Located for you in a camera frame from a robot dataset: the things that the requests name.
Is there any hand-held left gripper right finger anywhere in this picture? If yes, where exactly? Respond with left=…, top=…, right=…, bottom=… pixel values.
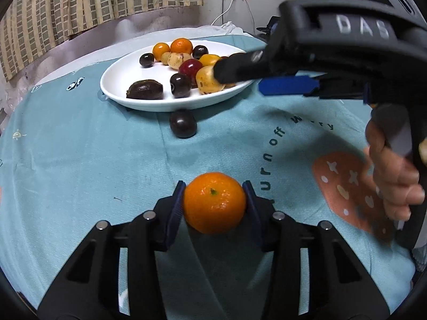
left=242, top=180, right=391, bottom=320

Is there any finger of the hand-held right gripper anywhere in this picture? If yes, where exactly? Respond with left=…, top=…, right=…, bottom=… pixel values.
left=258, top=75, right=321, bottom=97
left=213, top=49, right=269, bottom=84

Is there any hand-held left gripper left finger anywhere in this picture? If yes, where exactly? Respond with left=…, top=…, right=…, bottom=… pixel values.
left=39, top=180, right=187, bottom=320

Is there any yellow orange citrus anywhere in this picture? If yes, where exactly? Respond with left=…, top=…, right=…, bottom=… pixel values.
left=199, top=54, right=222, bottom=68

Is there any yellow round fruit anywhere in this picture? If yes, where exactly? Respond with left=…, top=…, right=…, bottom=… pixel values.
left=195, top=65, right=226, bottom=94

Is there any large orange mandarin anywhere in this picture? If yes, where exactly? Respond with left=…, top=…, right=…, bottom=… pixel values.
left=183, top=172, right=247, bottom=234

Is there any dark red plum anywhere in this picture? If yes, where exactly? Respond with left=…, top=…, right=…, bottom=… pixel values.
left=170, top=73, right=192, bottom=98

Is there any tan round passion fruit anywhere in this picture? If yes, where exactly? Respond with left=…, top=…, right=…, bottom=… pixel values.
left=167, top=53, right=192, bottom=70

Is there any dark purple passion fruit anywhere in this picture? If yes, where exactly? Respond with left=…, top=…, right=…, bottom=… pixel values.
left=126, top=79, right=164, bottom=100

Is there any white oval plate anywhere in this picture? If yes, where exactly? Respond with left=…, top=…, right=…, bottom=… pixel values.
left=100, top=43, right=255, bottom=113

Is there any person's right hand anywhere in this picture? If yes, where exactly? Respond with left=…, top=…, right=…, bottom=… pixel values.
left=365, top=118, right=427, bottom=222

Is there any small orange mandarin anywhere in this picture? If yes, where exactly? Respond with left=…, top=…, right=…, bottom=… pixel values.
left=170, top=38, right=193, bottom=55

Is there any beige checked curtain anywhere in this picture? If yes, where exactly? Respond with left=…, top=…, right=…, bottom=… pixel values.
left=0, top=0, right=204, bottom=81

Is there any black power cable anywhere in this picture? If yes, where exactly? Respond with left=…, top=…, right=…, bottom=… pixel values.
left=244, top=0, right=257, bottom=36

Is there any white power cable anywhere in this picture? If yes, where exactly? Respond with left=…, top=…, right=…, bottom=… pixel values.
left=211, top=0, right=236, bottom=27

